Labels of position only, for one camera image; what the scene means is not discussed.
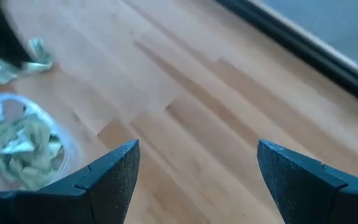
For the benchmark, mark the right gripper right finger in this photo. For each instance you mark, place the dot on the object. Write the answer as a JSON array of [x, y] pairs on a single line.
[[306, 199]]

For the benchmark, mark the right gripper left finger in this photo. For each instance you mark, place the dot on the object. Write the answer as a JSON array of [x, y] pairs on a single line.
[[104, 193]]

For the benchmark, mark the green white sweetener packet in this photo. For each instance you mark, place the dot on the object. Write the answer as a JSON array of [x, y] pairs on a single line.
[[33, 175], [20, 147], [40, 54], [39, 130], [3, 73]]

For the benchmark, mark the black aluminium table frame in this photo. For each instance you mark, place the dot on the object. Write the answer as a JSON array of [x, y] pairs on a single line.
[[306, 46]]

